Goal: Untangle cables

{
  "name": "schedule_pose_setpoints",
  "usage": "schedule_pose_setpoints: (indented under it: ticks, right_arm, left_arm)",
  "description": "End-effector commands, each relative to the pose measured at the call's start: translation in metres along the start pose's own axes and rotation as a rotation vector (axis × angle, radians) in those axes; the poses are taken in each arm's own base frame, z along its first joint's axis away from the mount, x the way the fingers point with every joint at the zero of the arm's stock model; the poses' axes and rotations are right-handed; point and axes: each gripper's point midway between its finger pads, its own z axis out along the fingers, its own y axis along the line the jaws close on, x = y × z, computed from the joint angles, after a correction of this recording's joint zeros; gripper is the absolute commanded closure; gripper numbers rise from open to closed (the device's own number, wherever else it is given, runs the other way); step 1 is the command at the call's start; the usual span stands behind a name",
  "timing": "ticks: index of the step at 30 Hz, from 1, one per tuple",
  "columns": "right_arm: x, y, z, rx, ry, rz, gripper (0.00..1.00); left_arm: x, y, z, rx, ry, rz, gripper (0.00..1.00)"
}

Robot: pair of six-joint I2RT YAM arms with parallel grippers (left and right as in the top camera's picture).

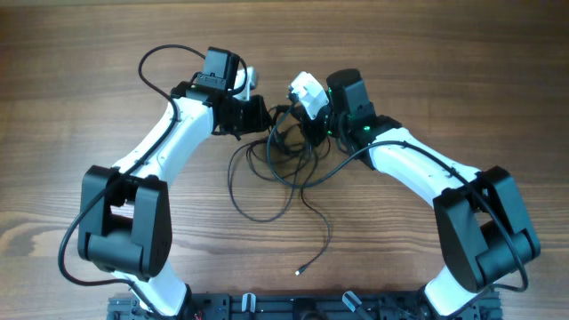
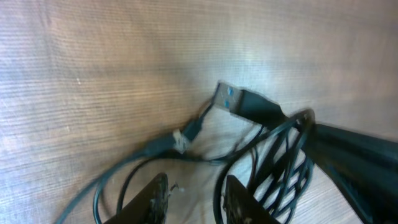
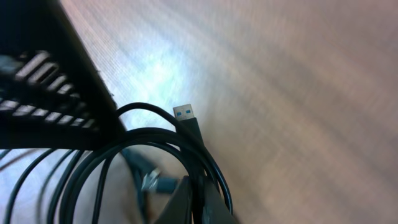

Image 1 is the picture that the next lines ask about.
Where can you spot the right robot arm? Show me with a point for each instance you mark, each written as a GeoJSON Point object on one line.
{"type": "Point", "coordinates": [484, 229]}

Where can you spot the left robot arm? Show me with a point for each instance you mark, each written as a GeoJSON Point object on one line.
{"type": "Point", "coordinates": [125, 225]}

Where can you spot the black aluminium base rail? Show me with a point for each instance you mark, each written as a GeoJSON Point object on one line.
{"type": "Point", "coordinates": [385, 305]}

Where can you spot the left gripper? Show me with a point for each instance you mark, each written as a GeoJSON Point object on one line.
{"type": "Point", "coordinates": [257, 120]}

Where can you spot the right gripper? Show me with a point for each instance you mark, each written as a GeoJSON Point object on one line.
{"type": "Point", "coordinates": [308, 126]}

